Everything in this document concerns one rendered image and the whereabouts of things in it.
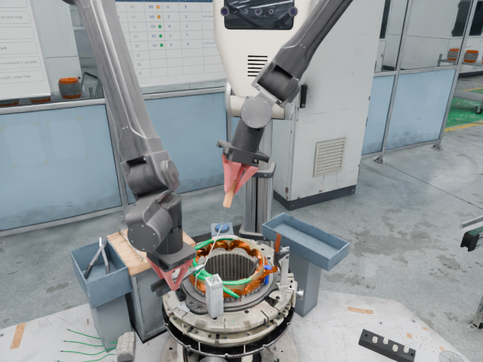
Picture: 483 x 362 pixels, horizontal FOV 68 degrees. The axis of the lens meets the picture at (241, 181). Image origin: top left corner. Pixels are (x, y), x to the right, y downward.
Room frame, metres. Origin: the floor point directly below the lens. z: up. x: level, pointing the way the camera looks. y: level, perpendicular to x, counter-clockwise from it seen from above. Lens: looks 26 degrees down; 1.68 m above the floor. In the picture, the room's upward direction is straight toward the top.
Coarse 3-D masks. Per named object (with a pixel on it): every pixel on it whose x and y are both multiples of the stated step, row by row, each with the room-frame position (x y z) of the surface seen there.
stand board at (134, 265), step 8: (184, 232) 0.92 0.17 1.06; (112, 240) 0.88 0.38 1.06; (120, 240) 0.88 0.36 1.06; (184, 240) 0.88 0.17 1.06; (192, 240) 0.88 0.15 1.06; (120, 248) 0.84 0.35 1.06; (128, 248) 0.84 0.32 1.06; (128, 256) 0.80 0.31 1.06; (136, 256) 0.80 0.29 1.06; (144, 256) 0.80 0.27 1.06; (128, 264) 0.76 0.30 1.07; (136, 264) 0.76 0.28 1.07; (144, 264) 0.77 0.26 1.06; (136, 272) 0.75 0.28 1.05
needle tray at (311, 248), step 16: (272, 224) 0.99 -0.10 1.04; (288, 224) 1.02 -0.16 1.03; (304, 224) 0.97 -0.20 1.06; (272, 240) 0.93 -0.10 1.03; (288, 240) 0.89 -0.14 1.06; (304, 240) 0.93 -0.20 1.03; (320, 240) 0.93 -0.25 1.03; (336, 240) 0.89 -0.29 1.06; (304, 256) 0.84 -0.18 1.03; (320, 256) 0.81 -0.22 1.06; (336, 256) 0.81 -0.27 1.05; (304, 272) 0.86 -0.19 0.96; (320, 272) 0.90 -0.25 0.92; (304, 288) 0.85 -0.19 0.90; (304, 304) 0.85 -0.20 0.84
